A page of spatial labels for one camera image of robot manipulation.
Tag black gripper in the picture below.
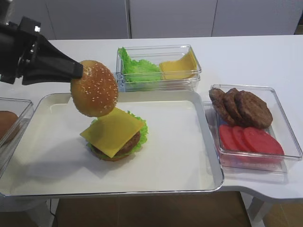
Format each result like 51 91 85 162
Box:
0 17 83 85

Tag sesame top bun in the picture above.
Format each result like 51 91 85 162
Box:
71 60 118 117

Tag green lettuce leaves in box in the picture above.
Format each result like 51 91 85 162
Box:
118 47 162 82

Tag yellow cheese slice on burger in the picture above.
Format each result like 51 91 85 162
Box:
80 108 144 158

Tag clear box lettuce and cheese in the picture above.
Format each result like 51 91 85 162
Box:
116 45 202 92

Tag green lettuce leaf on burger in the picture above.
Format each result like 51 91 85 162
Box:
87 111 148 152

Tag yellow cheese slices stack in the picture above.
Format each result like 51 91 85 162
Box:
159 50 197 80

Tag clear box for buns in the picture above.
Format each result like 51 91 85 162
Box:
0 97 34 175

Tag plain smooth bun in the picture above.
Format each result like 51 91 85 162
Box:
0 111 19 143

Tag brown patty on burger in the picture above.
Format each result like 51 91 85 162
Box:
90 132 141 156

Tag bottom burger bun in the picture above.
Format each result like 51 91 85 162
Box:
90 148 134 162

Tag white rectangular serving tray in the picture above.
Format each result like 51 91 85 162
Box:
0 90 224 197

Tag brown patty left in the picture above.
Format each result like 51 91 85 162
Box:
209 88 236 126

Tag brown patty middle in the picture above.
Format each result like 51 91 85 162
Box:
223 88 247 127

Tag red tomato slice left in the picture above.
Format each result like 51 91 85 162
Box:
219 124 239 151

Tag red tomato slice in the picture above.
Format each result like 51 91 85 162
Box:
243 127 284 155
219 124 239 151
232 126 251 152

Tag red tomato slice middle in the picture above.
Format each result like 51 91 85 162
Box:
232 126 251 152

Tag brown patty right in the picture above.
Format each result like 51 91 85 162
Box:
234 90 273 129

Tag clear box patties and tomatoes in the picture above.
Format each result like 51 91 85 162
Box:
207 85 303 174

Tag red tomato slice right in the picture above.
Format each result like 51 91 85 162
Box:
243 127 284 155

